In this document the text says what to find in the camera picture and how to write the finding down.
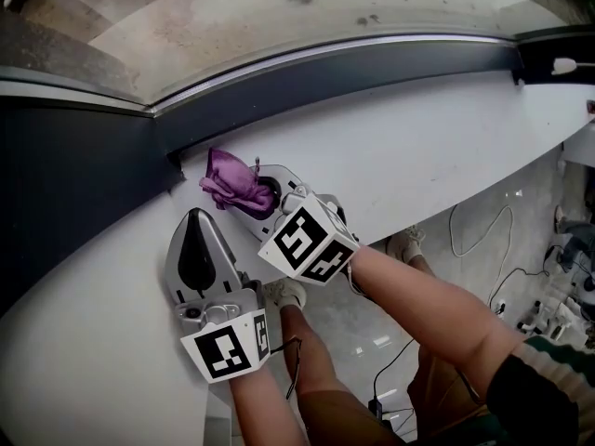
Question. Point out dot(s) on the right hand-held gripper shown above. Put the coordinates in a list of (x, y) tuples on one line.
[(302, 240)]

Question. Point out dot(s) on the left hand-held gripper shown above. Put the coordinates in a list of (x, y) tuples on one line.
[(230, 349)]

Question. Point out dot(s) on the purple cloth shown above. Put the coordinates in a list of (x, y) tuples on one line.
[(234, 184)]

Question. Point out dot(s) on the dark grey window frame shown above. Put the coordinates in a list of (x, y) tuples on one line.
[(325, 82)]

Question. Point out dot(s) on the person's right forearm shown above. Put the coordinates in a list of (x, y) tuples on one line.
[(432, 305)]

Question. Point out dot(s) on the person's left forearm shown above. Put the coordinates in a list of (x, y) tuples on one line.
[(260, 411)]

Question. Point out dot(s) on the white window sill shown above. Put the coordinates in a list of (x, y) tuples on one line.
[(395, 156)]

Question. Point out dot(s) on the window glass pane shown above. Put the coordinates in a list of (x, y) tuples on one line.
[(260, 17)]

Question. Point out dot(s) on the person's left beige shoe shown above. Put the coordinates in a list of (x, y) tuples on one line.
[(286, 291)]

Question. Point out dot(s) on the person's beige shoe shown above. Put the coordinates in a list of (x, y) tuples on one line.
[(286, 291), (405, 242)]

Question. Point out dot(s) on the person's right beige shoe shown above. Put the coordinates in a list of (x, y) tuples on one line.
[(405, 242)]

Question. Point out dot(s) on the person's left leg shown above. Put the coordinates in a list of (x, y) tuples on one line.
[(311, 346)]

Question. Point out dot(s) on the person's leg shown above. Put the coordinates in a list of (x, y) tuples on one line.
[(422, 265), (311, 346)]

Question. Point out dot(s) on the person's right leg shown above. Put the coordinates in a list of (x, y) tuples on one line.
[(422, 265)]

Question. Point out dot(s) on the black power adapter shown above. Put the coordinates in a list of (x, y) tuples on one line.
[(375, 409)]

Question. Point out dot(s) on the white power strip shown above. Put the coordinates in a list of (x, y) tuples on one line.
[(500, 307)]

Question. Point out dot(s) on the person's black sleeve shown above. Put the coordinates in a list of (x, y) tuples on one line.
[(530, 402)]

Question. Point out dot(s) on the person's green shirt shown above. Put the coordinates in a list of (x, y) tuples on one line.
[(562, 356)]

